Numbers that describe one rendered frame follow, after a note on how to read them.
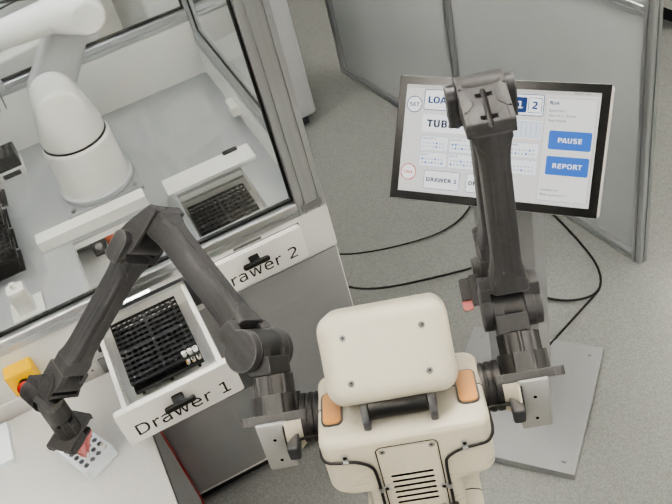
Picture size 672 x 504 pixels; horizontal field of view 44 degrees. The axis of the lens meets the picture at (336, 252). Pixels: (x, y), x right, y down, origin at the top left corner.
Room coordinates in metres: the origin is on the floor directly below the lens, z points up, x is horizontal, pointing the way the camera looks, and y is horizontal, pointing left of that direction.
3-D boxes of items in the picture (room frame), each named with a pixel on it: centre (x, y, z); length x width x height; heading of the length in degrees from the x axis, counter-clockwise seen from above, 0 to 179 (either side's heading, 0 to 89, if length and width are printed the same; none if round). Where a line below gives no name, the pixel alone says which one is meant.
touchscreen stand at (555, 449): (1.62, -0.45, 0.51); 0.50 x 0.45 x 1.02; 147
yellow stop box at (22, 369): (1.48, 0.83, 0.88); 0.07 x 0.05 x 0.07; 104
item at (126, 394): (1.47, 0.49, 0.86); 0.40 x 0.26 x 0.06; 14
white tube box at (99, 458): (1.28, 0.71, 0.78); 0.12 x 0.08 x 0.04; 42
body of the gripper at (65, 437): (1.25, 0.69, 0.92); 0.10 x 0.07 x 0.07; 151
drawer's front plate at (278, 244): (1.66, 0.21, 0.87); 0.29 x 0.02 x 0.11; 104
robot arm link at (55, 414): (1.25, 0.69, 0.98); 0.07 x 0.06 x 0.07; 37
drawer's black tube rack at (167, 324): (1.46, 0.49, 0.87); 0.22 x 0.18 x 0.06; 14
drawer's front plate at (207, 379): (1.27, 0.44, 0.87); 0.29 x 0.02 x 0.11; 104
